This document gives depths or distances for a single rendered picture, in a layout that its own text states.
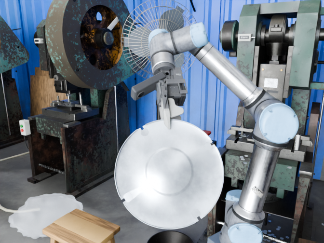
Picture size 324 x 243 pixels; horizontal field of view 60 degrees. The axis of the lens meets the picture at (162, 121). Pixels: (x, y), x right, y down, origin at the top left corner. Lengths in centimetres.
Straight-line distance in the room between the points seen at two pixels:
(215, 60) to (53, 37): 140
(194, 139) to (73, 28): 157
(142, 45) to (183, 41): 114
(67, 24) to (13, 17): 313
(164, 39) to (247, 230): 71
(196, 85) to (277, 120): 230
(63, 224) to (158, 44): 115
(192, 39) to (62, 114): 191
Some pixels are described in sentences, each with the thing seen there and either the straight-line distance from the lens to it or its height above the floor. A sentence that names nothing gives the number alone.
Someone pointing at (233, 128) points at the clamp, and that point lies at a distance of 191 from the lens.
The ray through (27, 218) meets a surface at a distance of 218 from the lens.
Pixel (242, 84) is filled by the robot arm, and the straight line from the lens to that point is 106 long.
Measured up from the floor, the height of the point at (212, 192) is 90.
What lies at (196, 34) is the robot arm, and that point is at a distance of 92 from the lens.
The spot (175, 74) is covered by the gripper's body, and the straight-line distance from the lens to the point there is 87.
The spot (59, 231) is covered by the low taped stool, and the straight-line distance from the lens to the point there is 167.
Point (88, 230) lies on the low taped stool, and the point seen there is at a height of 33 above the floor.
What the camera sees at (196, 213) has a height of 86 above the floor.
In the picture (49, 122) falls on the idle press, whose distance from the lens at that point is 266.
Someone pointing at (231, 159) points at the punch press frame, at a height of 62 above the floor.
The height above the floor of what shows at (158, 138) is 102.
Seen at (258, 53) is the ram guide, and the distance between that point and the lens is 171.
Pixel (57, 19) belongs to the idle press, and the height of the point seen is 145.
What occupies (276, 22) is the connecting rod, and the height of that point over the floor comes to 139.
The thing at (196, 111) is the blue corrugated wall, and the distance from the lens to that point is 323.
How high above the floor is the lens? 127
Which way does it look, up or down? 15 degrees down
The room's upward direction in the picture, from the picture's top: straight up
